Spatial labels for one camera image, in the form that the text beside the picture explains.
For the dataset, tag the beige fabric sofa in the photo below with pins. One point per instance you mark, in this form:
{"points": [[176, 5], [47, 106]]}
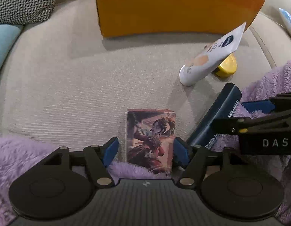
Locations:
{"points": [[77, 87]]}

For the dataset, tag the yellow round tin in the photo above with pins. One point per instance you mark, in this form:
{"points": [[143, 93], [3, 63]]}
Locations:
{"points": [[228, 68]]}

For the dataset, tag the dark blue power bank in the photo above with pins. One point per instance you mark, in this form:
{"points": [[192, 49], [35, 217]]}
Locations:
{"points": [[218, 106]]}

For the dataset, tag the teal cushion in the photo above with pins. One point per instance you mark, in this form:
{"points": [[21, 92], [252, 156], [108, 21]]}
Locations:
{"points": [[4, 42]]}

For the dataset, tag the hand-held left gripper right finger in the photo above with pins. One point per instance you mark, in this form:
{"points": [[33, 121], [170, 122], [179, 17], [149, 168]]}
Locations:
{"points": [[181, 151]]}

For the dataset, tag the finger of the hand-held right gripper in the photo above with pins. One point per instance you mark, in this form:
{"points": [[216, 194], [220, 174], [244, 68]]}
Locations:
{"points": [[253, 124], [258, 106]]}

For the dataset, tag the illustrated playing card box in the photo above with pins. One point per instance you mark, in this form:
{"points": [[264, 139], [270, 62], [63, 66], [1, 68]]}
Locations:
{"points": [[150, 141]]}

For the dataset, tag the orange cardboard box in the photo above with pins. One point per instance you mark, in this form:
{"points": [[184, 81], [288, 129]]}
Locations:
{"points": [[171, 9]]}

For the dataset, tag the purple fluffy blanket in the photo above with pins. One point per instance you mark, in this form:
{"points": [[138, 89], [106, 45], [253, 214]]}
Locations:
{"points": [[23, 153]]}

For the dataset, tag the light blue tissue packet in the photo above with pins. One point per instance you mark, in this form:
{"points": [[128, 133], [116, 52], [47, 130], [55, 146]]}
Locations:
{"points": [[289, 18]]}

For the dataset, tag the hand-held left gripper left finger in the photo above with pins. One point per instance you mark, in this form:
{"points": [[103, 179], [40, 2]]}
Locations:
{"points": [[110, 151]]}

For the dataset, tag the black white houndstooth pillow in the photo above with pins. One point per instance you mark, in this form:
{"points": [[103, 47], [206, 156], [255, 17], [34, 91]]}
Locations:
{"points": [[23, 2]]}

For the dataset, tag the white cream tube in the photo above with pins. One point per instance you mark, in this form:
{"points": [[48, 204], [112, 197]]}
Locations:
{"points": [[206, 61]]}

